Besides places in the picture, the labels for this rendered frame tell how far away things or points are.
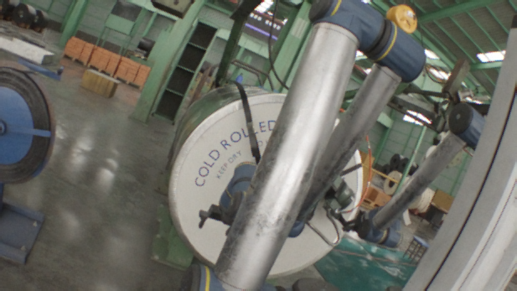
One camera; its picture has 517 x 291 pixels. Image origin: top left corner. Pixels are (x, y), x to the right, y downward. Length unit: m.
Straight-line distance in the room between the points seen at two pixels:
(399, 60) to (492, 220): 0.52
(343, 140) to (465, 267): 0.58
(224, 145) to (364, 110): 0.96
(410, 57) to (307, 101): 0.38
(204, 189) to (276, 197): 1.11
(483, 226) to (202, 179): 1.48
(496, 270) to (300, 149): 0.69
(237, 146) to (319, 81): 1.07
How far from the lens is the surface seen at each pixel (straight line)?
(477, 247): 0.69
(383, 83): 0.96
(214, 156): 1.76
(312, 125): 0.73
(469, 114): 1.31
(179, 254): 2.22
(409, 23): 2.03
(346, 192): 1.87
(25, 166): 1.71
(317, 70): 0.76
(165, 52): 6.33
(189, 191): 1.81
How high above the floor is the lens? 1.23
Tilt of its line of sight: 6 degrees down
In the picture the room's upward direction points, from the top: 25 degrees clockwise
